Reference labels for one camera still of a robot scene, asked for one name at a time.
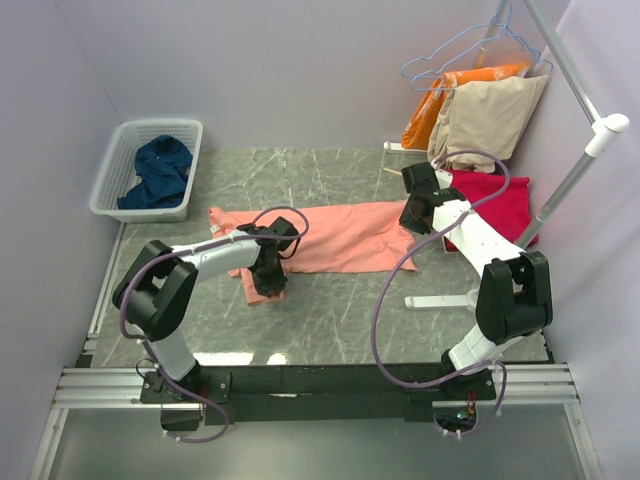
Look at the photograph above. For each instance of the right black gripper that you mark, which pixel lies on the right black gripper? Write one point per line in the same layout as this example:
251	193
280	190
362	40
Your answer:
407	221

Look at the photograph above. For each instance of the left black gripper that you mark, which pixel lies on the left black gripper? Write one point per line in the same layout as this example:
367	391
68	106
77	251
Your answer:
263	286

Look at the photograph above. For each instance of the pink t-shirt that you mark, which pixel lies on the pink t-shirt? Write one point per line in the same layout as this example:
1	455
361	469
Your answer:
351	239

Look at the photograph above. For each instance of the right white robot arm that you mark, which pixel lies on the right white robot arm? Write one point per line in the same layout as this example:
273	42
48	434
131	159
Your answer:
514	298

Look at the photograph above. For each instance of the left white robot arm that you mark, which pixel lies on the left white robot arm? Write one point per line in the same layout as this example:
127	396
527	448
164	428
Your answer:
154	294

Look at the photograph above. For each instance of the orange hanging garment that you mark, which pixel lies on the orange hanging garment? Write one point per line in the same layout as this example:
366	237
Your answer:
418	131

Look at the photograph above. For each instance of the beige hanging garment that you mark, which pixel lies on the beige hanging garment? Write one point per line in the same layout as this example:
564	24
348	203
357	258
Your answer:
481	118

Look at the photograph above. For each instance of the red folded t-shirt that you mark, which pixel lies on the red folded t-shirt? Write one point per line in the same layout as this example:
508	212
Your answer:
509	213

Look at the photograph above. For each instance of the blue t-shirt in basket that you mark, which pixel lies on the blue t-shirt in basket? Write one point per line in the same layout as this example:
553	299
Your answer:
162	166

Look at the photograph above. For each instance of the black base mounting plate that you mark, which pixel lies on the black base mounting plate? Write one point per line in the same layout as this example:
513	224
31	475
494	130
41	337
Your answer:
330	392

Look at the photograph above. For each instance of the white plastic laundry basket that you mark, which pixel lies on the white plastic laundry basket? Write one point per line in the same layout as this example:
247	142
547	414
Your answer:
118	175

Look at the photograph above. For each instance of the white metal clothes rack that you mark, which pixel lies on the white metal clothes rack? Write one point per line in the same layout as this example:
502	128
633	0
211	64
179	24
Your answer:
581	150

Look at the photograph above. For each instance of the aluminium rail frame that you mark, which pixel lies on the aluminium rail frame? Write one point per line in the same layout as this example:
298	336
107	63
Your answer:
119	388

